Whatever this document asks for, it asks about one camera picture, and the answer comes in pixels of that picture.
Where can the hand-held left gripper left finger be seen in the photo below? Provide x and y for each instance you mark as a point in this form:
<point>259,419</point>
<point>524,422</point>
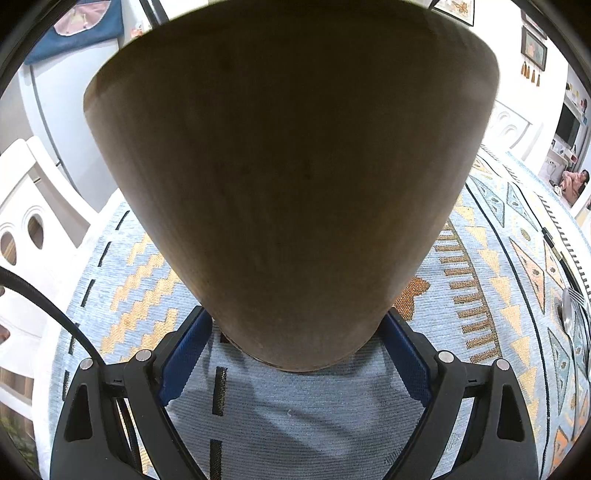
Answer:
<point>184,360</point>

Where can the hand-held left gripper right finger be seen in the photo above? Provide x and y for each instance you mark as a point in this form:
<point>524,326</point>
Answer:
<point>408,364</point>

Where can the silver metal spoon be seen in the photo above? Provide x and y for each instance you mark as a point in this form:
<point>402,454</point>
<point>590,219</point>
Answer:
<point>566,308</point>

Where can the bamboo utensil holder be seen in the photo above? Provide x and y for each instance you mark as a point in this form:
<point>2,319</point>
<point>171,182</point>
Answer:
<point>286,184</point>

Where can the blue patterned table runner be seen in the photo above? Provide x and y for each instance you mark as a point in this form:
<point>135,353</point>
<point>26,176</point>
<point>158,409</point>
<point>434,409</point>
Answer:
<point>300,424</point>

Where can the white dining chair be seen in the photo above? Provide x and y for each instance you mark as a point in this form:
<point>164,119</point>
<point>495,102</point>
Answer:
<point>508,129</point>
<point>32,194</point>

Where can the white refrigerator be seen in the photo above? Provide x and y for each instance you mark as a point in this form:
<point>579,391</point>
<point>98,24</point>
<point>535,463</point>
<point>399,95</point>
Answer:
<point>69,115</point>

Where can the television screen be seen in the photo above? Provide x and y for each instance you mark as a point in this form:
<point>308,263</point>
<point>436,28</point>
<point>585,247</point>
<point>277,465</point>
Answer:
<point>568,122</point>

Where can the hanging tassel ornaments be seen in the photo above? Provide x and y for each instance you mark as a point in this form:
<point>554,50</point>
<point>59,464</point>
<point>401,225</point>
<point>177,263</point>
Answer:
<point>530,74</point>

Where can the blue refrigerator cover cloth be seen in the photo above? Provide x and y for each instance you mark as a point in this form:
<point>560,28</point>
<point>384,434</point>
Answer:
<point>78,27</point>

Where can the small framed wall picture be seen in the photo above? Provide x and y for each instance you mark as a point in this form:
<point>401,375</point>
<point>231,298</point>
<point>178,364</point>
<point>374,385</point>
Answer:
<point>533,48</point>

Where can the large framed wall picture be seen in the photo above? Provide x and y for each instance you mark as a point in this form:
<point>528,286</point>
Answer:
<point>455,9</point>

